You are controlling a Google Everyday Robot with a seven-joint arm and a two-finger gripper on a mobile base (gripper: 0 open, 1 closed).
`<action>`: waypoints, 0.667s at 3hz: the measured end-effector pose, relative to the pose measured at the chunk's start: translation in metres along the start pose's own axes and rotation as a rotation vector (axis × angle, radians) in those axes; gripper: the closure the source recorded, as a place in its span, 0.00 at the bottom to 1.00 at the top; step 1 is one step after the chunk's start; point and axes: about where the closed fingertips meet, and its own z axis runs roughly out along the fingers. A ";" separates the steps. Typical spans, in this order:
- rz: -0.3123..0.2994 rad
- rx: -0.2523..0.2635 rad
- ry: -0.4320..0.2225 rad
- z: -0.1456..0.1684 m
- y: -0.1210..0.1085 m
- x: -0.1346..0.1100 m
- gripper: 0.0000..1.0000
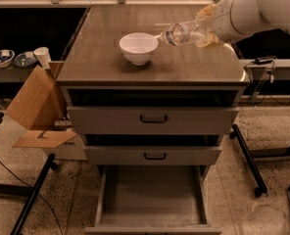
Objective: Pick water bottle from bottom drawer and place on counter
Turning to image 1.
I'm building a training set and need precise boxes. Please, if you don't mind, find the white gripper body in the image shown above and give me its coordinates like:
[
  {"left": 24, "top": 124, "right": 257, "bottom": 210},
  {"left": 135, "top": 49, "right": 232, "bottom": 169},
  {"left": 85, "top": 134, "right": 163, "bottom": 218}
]
[{"left": 213, "top": 0, "right": 260, "bottom": 42}]

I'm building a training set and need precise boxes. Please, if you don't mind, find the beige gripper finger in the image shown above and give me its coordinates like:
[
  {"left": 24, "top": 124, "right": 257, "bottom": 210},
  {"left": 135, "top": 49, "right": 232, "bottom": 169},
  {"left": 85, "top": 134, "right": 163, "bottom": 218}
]
[
  {"left": 196, "top": 33, "right": 223, "bottom": 48},
  {"left": 196, "top": 4, "right": 217, "bottom": 21}
]

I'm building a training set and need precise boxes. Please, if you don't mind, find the clear plastic water bottle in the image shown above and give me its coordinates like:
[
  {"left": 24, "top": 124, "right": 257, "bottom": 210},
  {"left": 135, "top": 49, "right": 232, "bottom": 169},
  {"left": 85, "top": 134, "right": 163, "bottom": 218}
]
[{"left": 157, "top": 20, "right": 212, "bottom": 46}]

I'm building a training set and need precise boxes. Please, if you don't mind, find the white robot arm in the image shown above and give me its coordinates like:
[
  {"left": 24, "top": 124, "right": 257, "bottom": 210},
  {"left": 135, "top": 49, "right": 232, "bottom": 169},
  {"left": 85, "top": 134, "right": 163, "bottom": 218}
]
[{"left": 196, "top": 0, "right": 290, "bottom": 45}]

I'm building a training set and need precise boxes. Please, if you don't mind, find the grey three-drawer cabinet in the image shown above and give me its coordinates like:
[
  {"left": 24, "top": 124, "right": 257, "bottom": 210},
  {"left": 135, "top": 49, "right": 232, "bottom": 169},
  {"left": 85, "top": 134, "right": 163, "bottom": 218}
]
[{"left": 55, "top": 4, "right": 251, "bottom": 235}]

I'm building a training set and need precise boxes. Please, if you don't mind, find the top grey drawer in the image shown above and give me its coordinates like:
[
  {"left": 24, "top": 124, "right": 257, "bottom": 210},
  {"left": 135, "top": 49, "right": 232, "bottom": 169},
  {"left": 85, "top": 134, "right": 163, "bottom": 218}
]
[{"left": 68, "top": 107, "right": 238, "bottom": 135}]

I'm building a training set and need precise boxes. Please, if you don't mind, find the middle grey drawer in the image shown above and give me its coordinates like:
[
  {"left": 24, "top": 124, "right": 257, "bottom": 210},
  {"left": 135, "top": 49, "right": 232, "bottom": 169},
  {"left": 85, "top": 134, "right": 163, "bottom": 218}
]
[{"left": 83, "top": 146, "right": 221, "bottom": 165}]

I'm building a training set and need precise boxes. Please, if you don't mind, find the bottom grey open drawer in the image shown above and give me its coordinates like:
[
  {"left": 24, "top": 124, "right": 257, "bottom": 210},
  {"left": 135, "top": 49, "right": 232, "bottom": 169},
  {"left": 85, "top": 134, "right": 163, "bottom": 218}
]
[{"left": 84, "top": 165, "right": 221, "bottom": 235}]

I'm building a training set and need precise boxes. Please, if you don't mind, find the black power adapter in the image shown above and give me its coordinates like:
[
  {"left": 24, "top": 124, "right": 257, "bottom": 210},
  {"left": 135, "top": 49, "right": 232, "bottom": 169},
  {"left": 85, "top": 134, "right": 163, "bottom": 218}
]
[{"left": 255, "top": 56, "right": 276, "bottom": 65}]

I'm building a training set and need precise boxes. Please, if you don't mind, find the white ceramic bowl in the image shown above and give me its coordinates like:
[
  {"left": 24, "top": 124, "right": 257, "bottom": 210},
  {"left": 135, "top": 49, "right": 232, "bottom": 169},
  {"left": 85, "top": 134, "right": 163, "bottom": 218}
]
[{"left": 120, "top": 32, "right": 159, "bottom": 66}]

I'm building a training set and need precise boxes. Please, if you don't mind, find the black right stand leg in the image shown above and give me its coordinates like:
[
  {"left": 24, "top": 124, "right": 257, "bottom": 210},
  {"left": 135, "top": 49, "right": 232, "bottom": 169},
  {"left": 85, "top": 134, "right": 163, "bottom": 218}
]
[{"left": 229, "top": 124, "right": 267, "bottom": 198}]

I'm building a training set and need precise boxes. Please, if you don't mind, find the black stand leg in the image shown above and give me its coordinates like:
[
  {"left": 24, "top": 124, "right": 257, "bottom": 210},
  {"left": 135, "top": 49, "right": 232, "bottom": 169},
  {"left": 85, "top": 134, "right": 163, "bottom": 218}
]
[
  {"left": 11, "top": 154, "right": 55, "bottom": 235},
  {"left": 229, "top": 124, "right": 267, "bottom": 198}
]

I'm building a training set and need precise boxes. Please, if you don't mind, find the white paper cup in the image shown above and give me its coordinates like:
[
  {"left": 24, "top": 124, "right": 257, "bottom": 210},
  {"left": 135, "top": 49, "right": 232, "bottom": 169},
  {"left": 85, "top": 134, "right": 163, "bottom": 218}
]
[{"left": 33, "top": 47, "right": 51, "bottom": 69}]

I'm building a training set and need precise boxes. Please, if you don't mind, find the brown cardboard box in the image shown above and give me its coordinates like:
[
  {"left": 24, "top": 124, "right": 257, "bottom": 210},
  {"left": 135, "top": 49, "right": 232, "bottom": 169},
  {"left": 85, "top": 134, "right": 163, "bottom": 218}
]
[{"left": 6, "top": 66, "right": 86, "bottom": 161}]

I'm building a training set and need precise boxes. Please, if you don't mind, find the blue patterned bowl right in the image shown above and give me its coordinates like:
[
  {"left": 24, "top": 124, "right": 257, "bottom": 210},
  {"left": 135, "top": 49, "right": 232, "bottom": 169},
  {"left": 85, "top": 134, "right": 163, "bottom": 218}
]
[{"left": 13, "top": 51, "right": 38, "bottom": 70}]

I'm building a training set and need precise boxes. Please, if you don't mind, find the blue patterned bowl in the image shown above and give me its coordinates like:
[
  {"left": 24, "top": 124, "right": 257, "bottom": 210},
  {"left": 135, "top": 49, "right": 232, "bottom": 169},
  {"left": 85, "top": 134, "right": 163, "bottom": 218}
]
[
  {"left": 0, "top": 49, "right": 15, "bottom": 69},
  {"left": 13, "top": 51, "right": 38, "bottom": 70}
]

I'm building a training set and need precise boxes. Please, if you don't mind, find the black left stand leg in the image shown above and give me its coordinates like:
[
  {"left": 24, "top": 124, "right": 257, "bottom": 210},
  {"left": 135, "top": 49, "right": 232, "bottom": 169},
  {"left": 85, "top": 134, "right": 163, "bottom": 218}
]
[{"left": 11, "top": 154, "right": 55, "bottom": 235}]

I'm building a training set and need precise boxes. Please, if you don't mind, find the blue patterned bowl left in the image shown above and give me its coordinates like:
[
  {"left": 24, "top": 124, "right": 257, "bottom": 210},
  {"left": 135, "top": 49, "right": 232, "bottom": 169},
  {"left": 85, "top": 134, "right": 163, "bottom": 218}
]
[{"left": 0, "top": 49, "right": 15, "bottom": 69}]

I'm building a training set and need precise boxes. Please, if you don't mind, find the black floor cable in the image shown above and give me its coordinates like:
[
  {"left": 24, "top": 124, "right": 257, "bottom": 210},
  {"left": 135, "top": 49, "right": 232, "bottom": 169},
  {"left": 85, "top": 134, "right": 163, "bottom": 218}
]
[{"left": 0, "top": 148, "right": 64, "bottom": 235}]

